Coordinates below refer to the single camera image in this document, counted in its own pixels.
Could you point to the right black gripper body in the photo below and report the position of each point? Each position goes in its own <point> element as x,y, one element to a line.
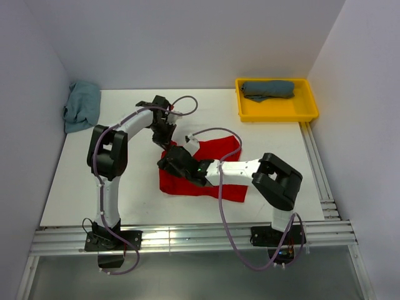
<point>170,168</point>

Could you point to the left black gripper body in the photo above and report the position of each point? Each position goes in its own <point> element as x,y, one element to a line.
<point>162,132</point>

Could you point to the red t shirt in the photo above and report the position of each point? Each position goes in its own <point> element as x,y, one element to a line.
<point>211,149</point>

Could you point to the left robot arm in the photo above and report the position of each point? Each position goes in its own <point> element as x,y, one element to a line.
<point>108,158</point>

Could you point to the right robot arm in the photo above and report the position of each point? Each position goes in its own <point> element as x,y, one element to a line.
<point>277,181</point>

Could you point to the light blue t shirt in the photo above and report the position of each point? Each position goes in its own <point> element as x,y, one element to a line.
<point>82,108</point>

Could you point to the rolled dark grey t shirt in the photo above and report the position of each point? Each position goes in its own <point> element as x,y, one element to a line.
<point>260,91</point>

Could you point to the yellow plastic tray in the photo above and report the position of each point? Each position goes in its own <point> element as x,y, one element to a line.
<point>300,108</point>

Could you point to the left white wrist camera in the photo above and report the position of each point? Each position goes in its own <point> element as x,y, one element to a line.
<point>172,116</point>

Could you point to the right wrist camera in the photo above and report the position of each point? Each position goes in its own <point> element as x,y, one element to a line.
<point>192,145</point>

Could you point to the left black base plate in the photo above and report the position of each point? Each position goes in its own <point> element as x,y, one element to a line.
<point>95,243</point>

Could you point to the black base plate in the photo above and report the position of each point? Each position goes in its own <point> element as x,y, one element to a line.
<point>266,236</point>
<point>95,243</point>

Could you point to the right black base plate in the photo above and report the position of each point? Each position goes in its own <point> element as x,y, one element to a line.
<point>266,236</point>

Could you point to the aluminium front rail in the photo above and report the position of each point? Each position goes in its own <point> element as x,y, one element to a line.
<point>68,241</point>

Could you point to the aluminium side rail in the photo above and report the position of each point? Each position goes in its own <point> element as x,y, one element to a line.
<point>326,198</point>

